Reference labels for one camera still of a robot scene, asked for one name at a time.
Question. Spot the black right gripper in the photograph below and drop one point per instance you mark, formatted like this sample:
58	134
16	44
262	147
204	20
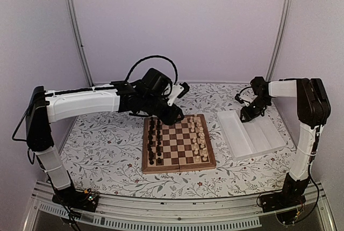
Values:
248	116

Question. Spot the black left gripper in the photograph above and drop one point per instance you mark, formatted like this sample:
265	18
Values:
170	118

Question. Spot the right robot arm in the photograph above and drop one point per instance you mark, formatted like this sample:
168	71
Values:
313	110

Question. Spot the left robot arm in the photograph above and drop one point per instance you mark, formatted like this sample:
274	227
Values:
152	95

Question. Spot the row of dark chess pieces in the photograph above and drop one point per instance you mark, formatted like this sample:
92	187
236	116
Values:
155	142

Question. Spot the wooden chess board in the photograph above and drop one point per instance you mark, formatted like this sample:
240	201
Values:
180	146

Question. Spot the white three-compartment plastic tray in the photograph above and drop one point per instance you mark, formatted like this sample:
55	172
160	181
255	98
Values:
249	139

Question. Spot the floral patterned table mat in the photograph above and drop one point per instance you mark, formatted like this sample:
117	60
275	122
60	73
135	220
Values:
103	152

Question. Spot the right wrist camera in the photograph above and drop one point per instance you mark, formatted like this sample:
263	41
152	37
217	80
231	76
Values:
241	100

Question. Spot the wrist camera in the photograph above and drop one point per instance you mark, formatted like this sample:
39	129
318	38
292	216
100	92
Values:
241	100
177	91

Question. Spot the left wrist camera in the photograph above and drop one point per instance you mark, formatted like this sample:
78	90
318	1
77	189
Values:
177	91

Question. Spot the front aluminium rail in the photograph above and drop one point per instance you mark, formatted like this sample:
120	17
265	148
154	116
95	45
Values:
227	213

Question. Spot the right aluminium frame post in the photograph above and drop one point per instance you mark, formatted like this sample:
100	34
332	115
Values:
279	39

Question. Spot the aluminium frame post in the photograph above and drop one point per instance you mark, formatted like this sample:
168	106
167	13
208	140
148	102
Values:
78	41
279	39

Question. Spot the left aluminium frame post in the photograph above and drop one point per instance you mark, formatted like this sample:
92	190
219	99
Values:
78	41

